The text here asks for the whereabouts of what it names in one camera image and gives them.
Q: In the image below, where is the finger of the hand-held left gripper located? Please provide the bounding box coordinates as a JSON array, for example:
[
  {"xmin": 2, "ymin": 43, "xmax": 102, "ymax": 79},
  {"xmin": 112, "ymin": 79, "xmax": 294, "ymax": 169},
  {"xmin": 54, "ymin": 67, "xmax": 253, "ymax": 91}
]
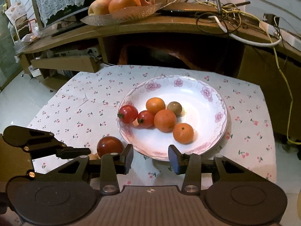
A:
[{"xmin": 22, "ymin": 128, "xmax": 91, "ymax": 160}]

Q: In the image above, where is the yellowish apple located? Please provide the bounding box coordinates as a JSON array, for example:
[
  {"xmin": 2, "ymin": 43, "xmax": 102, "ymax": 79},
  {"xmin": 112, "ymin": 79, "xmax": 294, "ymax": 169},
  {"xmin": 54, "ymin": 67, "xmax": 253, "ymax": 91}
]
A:
[{"xmin": 88, "ymin": 0, "xmax": 112, "ymax": 16}]

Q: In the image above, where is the glass fruit tray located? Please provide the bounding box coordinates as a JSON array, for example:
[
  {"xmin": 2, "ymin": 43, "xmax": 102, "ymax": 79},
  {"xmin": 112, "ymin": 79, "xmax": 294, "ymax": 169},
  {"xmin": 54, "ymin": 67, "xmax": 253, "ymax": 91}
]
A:
[{"xmin": 80, "ymin": 3, "xmax": 163, "ymax": 26}]

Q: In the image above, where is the big orange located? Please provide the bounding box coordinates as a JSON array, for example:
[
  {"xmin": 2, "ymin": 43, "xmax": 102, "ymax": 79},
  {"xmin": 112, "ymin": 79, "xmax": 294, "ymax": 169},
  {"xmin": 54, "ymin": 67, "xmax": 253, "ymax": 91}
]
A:
[{"xmin": 108, "ymin": 0, "xmax": 142, "ymax": 14}]

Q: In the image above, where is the large orange tangerine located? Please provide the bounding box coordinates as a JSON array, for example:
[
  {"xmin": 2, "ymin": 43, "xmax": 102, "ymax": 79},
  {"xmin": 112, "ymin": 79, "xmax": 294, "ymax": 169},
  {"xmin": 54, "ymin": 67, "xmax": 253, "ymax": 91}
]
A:
[{"xmin": 154, "ymin": 109, "xmax": 177, "ymax": 133}]

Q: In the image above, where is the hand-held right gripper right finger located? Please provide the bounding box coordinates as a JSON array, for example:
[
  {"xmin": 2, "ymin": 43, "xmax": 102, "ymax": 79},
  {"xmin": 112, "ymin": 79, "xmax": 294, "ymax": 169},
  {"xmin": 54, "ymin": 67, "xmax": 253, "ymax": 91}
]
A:
[{"xmin": 168, "ymin": 145, "xmax": 268, "ymax": 193}]

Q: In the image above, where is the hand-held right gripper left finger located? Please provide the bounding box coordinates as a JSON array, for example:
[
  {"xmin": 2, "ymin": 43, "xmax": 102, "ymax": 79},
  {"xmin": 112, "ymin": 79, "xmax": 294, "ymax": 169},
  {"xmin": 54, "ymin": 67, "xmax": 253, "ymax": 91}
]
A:
[{"xmin": 30, "ymin": 144, "xmax": 134, "ymax": 195}]

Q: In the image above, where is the white floral plate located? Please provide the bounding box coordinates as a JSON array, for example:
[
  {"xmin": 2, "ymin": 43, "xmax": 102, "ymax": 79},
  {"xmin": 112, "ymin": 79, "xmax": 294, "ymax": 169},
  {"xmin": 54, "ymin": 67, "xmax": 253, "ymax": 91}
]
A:
[{"xmin": 117, "ymin": 75, "xmax": 228, "ymax": 162}]

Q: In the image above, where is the white power strip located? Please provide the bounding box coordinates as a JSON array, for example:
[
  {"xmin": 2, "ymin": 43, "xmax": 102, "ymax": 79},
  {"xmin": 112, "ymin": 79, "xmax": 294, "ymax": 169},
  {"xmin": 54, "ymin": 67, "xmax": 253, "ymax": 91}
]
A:
[{"xmin": 281, "ymin": 29, "xmax": 301, "ymax": 50}]

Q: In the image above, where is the white cable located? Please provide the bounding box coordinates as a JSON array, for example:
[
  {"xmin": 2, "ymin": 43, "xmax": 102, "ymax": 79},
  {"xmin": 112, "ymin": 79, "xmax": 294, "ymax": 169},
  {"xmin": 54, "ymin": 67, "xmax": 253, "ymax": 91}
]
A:
[{"xmin": 208, "ymin": 15, "xmax": 283, "ymax": 47}]

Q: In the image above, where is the wooden cabinet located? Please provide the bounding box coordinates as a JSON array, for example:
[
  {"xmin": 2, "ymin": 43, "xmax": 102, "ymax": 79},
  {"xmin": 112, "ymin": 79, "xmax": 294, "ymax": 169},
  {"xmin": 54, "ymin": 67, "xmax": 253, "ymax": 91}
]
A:
[{"xmin": 17, "ymin": 5, "xmax": 301, "ymax": 144}]

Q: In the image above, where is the red tomato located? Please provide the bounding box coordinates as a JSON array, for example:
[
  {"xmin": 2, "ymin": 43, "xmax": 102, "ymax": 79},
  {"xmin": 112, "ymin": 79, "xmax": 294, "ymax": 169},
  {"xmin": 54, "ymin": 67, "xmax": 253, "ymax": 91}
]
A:
[
  {"xmin": 118, "ymin": 105, "xmax": 139, "ymax": 124},
  {"xmin": 137, "ymin": 110, "xmax": 155, "ymax": 128}
]

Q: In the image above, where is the cherry print tablecloth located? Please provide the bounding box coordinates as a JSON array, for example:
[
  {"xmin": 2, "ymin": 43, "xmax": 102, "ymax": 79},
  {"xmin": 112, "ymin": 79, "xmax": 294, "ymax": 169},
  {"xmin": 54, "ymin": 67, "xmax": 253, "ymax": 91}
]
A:
[{"xmin": 27, "ymin": 65, "xmax": 277, "ymax": 193}]

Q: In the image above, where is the small orange tangerine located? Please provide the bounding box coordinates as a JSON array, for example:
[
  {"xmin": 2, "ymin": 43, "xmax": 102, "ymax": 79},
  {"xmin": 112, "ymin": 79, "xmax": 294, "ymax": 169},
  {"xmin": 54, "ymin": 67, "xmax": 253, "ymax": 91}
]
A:
[
  {"xmin": 146, "ymin": 97, "xmax": 166, "ymax": 115},
  {"xmin": 173, "ymin": 123, "xmax": 194, "ymax": 144}
]

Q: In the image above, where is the black tangled cable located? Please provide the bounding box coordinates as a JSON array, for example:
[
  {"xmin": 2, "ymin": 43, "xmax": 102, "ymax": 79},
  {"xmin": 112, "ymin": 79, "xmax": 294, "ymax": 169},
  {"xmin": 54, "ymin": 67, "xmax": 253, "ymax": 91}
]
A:
[{"xmin": 195, "ymin": 2, "xmax": 250, "ymax": 33}]

